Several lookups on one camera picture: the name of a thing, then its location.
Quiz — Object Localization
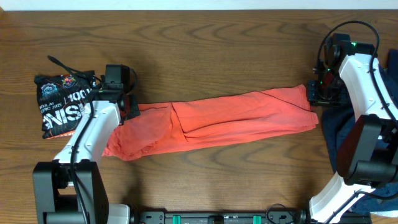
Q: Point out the orange soccer t-shirt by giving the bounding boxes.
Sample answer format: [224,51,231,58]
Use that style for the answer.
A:
[103,85,318,161]

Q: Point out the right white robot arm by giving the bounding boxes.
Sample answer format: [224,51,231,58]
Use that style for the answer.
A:
[300,38,397,223]

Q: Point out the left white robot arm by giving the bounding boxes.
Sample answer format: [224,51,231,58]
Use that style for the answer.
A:
[32,90,135,224]

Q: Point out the navy blue garment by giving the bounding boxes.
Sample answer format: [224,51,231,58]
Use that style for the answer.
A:
[322,49,397,218]

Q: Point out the folded black printed shirt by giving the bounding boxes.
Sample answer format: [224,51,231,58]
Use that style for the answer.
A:
[34,70,95,139]

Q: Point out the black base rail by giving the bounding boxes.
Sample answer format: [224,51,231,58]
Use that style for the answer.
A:
[129,205,317,224]

